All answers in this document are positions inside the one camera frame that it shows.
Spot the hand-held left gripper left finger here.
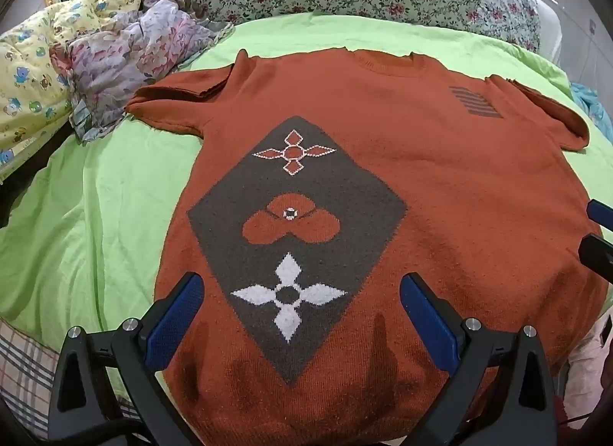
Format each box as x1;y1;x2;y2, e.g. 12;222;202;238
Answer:
48;272;207;446

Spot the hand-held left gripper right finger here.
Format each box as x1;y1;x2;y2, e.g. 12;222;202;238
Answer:
400;272;559;446

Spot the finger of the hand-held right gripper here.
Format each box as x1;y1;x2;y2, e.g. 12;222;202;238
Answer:
586;199;613;232
577;233;613;285

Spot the orange knitted sweater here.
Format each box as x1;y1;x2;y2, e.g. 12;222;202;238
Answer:
125;46;612;446

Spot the blue cloth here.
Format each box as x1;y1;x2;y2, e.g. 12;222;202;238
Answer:
570;82;613;140

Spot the light pink cloth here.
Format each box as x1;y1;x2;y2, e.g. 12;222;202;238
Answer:
560;316;613;428

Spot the green bed sheet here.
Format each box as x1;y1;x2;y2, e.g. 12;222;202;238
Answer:
0;12;613;380

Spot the plaid cloth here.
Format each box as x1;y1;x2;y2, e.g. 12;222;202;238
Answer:
0;316;144;442

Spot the white headboard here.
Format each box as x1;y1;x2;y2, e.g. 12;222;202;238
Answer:
536;0;564;64

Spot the pastel floral cloth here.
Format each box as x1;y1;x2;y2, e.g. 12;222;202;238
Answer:
50;0;235;146

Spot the yellow cartoon print quilt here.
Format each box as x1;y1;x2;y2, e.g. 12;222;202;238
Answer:
0;0;159;179

